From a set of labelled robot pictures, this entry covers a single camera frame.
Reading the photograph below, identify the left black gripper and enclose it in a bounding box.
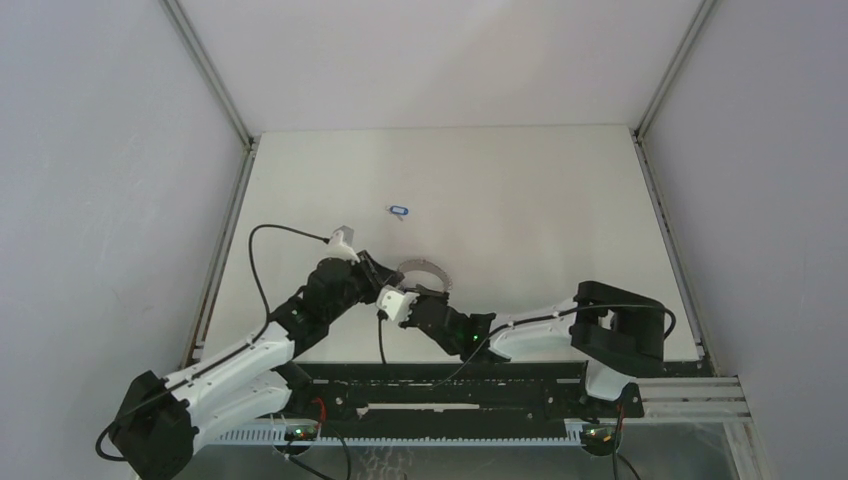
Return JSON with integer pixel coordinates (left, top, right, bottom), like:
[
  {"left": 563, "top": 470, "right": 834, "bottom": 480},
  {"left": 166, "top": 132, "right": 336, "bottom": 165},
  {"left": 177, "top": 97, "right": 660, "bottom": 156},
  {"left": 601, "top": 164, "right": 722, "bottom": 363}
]
[{"left": 324, "top": 250, "right": 403, "bottom": 323}]

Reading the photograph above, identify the metal keyring with yellow tag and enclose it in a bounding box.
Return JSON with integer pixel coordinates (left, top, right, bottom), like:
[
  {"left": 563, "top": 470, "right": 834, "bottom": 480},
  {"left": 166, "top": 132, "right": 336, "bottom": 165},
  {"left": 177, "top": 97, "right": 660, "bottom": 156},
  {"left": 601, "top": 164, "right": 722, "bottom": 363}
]
[{"left": 397, "top": 258, "right": 453, "bottom": 293}]

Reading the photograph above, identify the blue tagged key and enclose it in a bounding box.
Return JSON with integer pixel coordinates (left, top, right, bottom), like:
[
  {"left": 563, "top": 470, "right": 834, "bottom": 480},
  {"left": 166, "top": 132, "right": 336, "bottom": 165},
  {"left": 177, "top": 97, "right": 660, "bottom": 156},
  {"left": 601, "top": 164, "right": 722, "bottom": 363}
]
[{"left": 386, "top": 205, "right": 409, "bottom": 221}]

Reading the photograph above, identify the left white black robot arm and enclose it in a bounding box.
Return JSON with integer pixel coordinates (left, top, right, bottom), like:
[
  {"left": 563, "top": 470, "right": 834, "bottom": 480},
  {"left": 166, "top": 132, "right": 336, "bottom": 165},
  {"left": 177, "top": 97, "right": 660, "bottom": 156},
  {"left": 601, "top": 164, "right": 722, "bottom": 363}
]
[{"left": 95, "top": 251, "right": 404, "bottom": 479}]

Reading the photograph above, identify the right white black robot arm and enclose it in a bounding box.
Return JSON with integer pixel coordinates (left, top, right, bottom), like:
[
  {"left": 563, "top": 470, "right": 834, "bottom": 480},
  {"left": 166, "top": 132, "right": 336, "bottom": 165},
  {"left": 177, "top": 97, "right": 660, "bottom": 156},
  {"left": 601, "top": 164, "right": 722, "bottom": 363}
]
[{"left": 377, "top": 281, "right": 677, "bottom": 416}]

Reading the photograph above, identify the left electronics board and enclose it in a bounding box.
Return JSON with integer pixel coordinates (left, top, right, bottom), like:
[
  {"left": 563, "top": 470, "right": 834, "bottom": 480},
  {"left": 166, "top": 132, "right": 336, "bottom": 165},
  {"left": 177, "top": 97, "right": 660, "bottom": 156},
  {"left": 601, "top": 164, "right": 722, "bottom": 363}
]
[{"left": 284, "top": 426, "right": 320, "bottom": 444}]

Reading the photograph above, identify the electronics board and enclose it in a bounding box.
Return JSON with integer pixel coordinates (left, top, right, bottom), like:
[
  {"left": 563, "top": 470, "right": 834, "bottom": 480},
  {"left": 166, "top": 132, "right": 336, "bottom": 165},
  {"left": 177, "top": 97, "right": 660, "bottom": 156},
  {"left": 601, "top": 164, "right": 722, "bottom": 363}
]
[
  {"left": 580, "top": 425, "right": 617, "bottom": 457},
  {"left": 284, "top": 426, "right": 320, "bottom": 444}
]

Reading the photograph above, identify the right electronics board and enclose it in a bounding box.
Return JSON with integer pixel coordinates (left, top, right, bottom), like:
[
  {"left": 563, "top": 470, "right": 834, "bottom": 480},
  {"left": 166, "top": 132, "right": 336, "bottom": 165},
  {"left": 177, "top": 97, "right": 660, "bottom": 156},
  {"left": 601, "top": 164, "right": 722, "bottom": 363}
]
[{"left": 580, "top": 425, "right": 617, "bottom": 457}]

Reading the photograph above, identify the right black camera cable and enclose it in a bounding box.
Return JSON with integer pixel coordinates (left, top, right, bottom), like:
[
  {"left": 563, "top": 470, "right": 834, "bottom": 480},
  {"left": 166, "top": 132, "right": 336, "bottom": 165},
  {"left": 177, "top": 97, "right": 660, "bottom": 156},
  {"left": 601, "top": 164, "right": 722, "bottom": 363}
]
[{"left": 377, "top": 303, "right": 677, "bottom": 389}]

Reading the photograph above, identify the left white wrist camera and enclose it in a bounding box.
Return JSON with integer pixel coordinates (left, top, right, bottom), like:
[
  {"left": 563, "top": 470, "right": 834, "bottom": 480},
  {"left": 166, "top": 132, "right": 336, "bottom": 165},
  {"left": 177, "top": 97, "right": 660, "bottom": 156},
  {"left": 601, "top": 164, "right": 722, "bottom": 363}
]
[{"left": 325, "top": 226, "right": 359, "bottom": 262}]

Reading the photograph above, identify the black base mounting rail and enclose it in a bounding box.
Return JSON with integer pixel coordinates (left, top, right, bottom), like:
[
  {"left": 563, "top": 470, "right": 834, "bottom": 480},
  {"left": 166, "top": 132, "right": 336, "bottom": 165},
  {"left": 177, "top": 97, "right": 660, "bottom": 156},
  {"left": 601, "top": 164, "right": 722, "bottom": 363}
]
[{"left": 283, "top": 362, "right": 645, "bottom": 433}]

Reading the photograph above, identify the white slotted cable duct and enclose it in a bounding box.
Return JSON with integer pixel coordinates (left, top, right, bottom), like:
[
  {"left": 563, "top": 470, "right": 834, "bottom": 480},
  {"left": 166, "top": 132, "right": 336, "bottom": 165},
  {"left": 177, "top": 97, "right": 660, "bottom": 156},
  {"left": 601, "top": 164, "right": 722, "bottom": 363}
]
[{"left": 210, "top": 417, "right": 586, "bottom": 447}]

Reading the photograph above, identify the right aluminium frame post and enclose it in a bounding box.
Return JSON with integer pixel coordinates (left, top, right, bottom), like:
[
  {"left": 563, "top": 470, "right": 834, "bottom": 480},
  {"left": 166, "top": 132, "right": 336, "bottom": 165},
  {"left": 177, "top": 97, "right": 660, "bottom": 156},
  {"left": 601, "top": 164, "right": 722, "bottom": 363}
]
[{"left": 633, "top": 0, "right": 720, "bottom": 143}]

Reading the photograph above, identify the aluminium frame post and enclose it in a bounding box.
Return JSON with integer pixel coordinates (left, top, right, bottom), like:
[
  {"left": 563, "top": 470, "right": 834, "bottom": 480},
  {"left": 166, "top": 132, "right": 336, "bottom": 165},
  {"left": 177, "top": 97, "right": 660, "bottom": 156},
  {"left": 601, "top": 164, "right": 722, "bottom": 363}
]
[
  {"left": 633, "top": 0, "right": 720, "bottom": 143},
  {"left": 160, "top": 0, "right": 258, "bottom": 150}
]

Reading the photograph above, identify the left aluminium frame post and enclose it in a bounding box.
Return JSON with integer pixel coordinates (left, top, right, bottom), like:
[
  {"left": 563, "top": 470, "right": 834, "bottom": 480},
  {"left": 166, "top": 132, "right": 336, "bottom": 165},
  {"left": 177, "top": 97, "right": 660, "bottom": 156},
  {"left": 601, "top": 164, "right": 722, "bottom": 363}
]
[{"left": 160, "top": 0, "right": 258, "bottom": 150}]

